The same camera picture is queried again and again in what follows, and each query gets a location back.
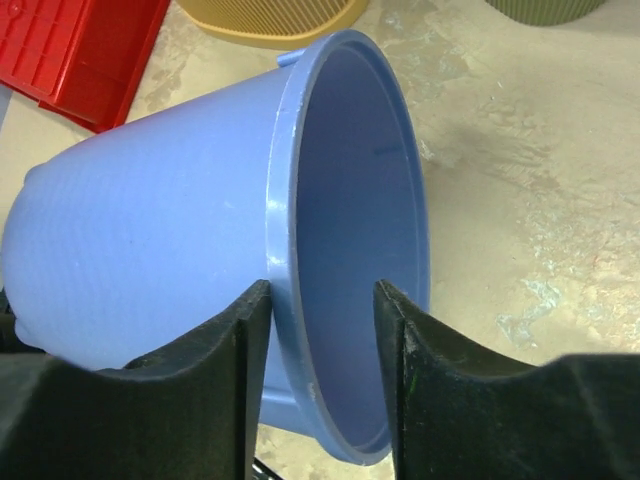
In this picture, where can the red plastic tray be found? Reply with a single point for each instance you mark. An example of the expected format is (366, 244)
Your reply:
(81, 59)

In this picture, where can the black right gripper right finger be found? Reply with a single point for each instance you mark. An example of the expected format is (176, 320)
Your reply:
(459, 410)

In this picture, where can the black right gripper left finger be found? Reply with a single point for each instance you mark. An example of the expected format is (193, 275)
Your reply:
(188, 410)

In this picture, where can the blue plastic bucket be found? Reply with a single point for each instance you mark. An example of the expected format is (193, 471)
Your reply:
(307, 176)

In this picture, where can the olive green ribbed bin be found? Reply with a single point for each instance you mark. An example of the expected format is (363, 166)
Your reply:
(545, 13)

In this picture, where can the yellow ribbed waste basket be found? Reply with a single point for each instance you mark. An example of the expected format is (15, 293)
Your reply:
(272, 24)

